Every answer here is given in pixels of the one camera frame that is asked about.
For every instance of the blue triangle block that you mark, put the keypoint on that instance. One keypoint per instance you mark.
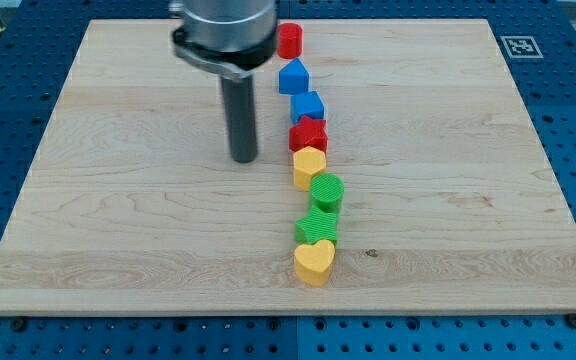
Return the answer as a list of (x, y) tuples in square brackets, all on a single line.
[(294, 78)]

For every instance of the green cylinder block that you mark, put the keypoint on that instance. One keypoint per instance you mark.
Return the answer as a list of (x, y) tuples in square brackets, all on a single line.
[(326, 192)]

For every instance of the yellow hexagon block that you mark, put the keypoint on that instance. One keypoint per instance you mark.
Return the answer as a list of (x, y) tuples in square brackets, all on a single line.
[(308, 162)]

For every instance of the yellow heart block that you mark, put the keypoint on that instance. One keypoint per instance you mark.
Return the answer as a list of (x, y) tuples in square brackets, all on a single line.
[(313, 262)]

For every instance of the blue cube block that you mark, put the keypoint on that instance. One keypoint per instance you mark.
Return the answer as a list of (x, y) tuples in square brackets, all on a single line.
[(309, 104)]

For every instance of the green star block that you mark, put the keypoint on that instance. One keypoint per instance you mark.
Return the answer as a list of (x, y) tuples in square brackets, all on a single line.
[(316, 225)]

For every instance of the white fiducial marker tag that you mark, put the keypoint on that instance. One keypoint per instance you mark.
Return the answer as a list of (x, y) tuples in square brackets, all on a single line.
[(521, 47)]

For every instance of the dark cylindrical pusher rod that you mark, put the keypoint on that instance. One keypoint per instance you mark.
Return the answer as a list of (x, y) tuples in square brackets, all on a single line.
[(240, 117)]

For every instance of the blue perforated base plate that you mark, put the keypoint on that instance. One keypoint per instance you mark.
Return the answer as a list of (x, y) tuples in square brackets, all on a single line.
[(37, 49)]

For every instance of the red star block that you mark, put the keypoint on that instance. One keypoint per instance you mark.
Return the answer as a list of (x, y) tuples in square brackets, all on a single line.
[(308, 132)]

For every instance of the red cylinder block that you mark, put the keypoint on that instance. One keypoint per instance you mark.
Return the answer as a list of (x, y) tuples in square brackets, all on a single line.
[(290, 40)]

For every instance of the light wooden board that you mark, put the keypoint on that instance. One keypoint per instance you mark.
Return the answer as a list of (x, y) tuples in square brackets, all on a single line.
[(133, 206)]

